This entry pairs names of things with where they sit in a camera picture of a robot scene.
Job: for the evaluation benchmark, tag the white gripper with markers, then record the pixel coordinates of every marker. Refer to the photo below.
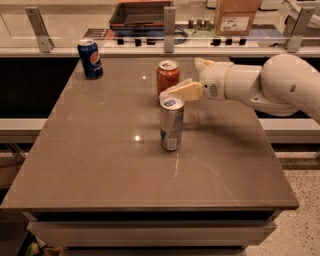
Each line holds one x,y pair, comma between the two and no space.
213,81

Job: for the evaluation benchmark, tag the red coke can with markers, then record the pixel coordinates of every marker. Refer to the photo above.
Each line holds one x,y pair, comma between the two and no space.
168,74

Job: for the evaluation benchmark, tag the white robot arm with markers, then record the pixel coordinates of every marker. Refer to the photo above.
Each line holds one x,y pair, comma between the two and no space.
282,86

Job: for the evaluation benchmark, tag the silver energy drink can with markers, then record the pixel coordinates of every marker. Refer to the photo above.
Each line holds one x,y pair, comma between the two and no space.
171,121

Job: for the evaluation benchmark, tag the blue pepsi can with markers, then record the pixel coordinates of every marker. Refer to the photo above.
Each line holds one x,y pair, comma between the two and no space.
90,59

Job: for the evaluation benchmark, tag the cardboard box with label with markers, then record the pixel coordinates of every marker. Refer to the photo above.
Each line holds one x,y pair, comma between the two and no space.
235,17

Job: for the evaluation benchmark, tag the dark tray bin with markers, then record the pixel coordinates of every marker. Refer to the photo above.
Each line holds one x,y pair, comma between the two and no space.
139,14

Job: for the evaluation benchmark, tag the middle metal glass bracket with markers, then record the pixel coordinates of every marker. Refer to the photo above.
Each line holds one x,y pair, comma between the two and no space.
169,28

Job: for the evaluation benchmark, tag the metal glass bracket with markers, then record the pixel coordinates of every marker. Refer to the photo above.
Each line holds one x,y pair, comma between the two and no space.
169,28
295,27
44,41

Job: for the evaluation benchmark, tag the right metal glass bracket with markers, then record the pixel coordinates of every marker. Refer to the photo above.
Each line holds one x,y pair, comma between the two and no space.
295,27

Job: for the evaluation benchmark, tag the left metal glass bracket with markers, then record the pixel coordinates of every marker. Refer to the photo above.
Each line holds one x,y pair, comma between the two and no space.
44,41

